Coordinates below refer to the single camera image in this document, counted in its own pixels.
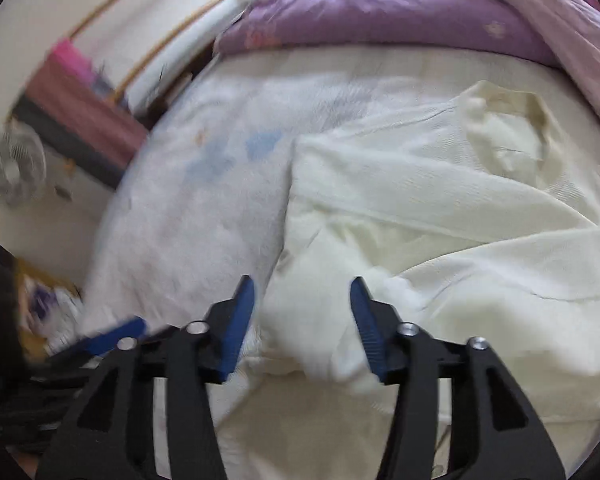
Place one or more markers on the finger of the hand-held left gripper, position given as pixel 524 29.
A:
pixel 114 335

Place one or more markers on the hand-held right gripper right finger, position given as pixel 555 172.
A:
pixel 367 321

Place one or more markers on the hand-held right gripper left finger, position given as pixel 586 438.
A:
pixel 237 321

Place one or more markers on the cream white knit sweater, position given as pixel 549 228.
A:
pixel 430 240

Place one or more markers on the white printed bed sheet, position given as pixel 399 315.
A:
pixel 195 170

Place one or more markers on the white electric fan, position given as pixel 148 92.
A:
pixel 15 165

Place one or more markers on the pink and grey cabinet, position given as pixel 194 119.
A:
pixel 75 110

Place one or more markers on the purple floral quilt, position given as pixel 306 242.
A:
pixel 380 10

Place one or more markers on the pink cloth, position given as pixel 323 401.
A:
pixel 550 20

